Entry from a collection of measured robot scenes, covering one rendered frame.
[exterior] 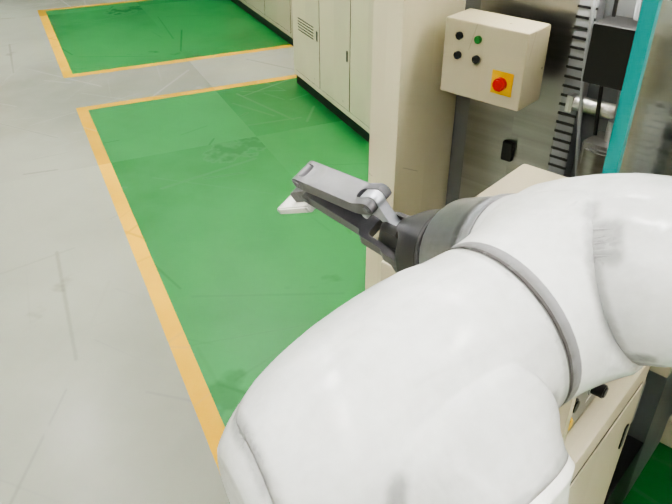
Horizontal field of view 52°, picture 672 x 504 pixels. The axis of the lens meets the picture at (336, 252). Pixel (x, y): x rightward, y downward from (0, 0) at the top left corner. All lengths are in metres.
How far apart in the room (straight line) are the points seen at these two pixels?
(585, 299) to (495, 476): 0.10
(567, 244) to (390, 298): 0.09
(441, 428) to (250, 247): 3.40
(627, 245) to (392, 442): 0.15
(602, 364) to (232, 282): 3.11
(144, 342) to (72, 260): 0.82
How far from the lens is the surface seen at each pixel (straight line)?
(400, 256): 0.52
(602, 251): 0.36
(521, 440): 0.31
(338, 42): 4.98
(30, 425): 2.93
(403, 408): 0.29
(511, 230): 0.37
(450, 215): 0.48
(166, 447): 2.70
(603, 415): 1.60
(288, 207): 0.65
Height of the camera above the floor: 1.99
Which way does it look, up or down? 33 degrees down
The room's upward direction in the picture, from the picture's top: straight up
